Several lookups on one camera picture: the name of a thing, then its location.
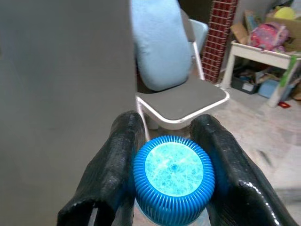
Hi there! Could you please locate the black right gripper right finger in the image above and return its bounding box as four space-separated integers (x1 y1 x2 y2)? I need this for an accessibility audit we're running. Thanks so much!
190 114 299 226

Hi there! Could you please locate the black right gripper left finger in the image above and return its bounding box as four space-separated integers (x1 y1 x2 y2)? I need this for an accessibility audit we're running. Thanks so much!
57 110 147 226

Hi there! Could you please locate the clear bottle with blue cap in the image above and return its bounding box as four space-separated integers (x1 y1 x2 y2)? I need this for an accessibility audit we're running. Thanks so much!
133 135 216 226

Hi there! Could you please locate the black storage bin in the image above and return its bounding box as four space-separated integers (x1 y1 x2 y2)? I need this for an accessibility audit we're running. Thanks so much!
231 70 261 95

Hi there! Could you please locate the light blue storage bin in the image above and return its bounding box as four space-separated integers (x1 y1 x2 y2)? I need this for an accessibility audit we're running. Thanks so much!
258 79 294 102

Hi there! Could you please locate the green tape strip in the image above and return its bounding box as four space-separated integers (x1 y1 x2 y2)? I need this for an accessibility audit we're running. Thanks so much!
279 55 297 88

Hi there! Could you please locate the small white table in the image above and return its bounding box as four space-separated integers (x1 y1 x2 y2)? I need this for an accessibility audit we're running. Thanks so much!
221 40 301 108

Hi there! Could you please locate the red white checkered cloth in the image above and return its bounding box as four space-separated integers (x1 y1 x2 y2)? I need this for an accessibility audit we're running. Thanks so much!
201 0 238 83

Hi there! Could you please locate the light blue pillow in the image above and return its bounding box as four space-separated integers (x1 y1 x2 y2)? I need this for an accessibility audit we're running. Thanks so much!
130 0 192 92

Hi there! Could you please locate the pink backpack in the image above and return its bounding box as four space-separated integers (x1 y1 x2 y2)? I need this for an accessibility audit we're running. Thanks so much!
249 22 289 51

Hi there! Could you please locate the brown cardboard flap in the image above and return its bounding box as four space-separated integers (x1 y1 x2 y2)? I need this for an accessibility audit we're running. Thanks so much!
230 22 250 45

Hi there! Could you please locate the large brown cardboard box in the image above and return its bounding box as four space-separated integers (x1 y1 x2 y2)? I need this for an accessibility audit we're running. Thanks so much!
265 16 301 52

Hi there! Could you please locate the pale blue folding chair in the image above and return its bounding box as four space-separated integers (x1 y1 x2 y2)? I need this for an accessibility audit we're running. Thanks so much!
189 19 209 54

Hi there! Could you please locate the yellow plush toy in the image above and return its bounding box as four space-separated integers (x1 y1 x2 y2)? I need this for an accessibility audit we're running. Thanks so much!
274 6 296 20

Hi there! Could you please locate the white frame folding chair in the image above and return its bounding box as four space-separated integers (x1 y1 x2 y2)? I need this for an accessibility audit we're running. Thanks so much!
135 9 230 139

